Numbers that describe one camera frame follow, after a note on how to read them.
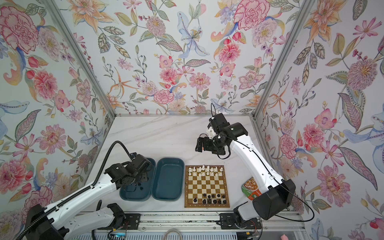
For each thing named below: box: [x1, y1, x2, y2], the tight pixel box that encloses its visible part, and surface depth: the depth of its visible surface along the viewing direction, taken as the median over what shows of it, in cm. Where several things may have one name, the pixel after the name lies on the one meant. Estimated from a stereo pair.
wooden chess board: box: [184, 165, 230, 208], surface depth 86 cm
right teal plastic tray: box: [151, 157, 185, 201], surface depth 88 cm
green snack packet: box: [241, 176, 262, 201], surface depth 86 cm
